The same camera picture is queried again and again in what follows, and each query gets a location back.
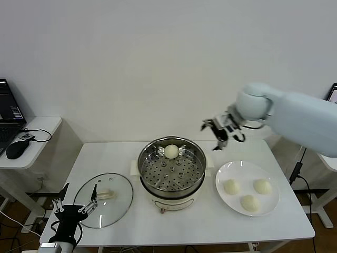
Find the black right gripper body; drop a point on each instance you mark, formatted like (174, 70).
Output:
(219, 130)

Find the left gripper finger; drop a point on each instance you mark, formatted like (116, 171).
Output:
(64, 192)
(94, 195)

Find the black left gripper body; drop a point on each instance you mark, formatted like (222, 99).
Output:
(69, 213)

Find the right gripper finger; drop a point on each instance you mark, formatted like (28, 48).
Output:
(208, 121)
(222, 144)

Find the glass pot lid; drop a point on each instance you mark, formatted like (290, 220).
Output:
(113, 210)

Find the white steamed baozi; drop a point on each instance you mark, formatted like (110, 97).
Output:
(250, 203)
(262, 186)
(171, 151)
(232, 186)

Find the stainless steel steamer basket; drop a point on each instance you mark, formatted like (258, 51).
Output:
(194, 158)

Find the white floor power strip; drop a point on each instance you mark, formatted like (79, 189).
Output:
(43, 203)

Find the black computer mouse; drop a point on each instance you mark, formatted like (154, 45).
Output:
(15, 150)

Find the white round plate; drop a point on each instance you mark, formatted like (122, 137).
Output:
(237, 208)

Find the small black usb hub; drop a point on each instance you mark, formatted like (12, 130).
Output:
(26, 136)

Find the cream electric cooking pot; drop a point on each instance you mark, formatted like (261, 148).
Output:
(171, 203)

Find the black laptop with dark screen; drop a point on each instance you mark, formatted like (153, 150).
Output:
(8, 105)

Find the grey laptop with pink screen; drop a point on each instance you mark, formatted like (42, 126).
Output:
(333, 92)

